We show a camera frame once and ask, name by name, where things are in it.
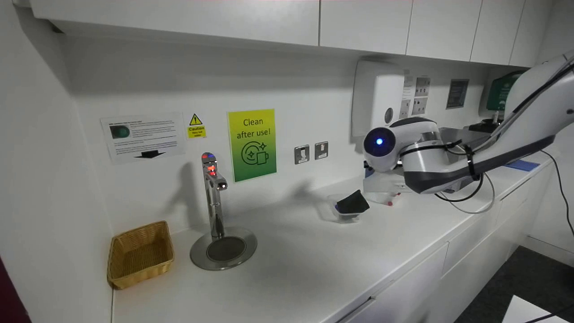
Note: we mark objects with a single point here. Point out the red marker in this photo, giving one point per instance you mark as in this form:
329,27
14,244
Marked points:
390,201

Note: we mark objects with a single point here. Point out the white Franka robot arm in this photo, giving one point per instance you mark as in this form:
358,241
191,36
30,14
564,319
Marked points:
509,131

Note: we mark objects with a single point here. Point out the white paper towel dispenser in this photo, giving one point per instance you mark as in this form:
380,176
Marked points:
378,95

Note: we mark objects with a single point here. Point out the green yellow cleaning poster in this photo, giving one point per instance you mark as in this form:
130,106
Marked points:
252,144

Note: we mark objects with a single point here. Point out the chrome water tap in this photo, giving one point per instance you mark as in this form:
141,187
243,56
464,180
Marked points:
214,203

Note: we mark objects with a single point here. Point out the yellow warning sign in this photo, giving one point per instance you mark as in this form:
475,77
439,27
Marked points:
197,126

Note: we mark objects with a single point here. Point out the clear rectangular container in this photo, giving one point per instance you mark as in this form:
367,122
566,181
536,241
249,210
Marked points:
383,194

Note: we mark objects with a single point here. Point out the white instruction sign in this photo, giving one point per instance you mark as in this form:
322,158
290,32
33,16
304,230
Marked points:
145,136

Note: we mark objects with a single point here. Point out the wicker basket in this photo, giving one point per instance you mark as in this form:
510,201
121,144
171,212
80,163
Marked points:
141,253

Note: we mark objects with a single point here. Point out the white base cabinets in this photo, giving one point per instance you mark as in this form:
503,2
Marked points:
478,257

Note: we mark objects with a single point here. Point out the green first aid box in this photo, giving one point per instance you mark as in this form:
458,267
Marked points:
501,90

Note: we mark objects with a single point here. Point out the flat blue item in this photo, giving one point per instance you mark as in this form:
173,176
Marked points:
523,165

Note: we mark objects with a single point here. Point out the white floor plate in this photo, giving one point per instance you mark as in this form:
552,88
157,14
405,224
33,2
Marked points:
530,311

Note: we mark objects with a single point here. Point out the silver wall socket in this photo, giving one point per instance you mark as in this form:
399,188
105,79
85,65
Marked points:
322,149
302,154

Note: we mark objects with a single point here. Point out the white wall notices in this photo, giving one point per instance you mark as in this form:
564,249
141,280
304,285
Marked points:
415,95

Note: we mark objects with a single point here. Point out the white wall cabinets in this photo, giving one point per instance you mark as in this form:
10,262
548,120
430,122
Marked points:
240,20

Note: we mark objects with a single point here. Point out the black wall panel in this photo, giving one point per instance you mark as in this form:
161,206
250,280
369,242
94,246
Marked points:
458,93

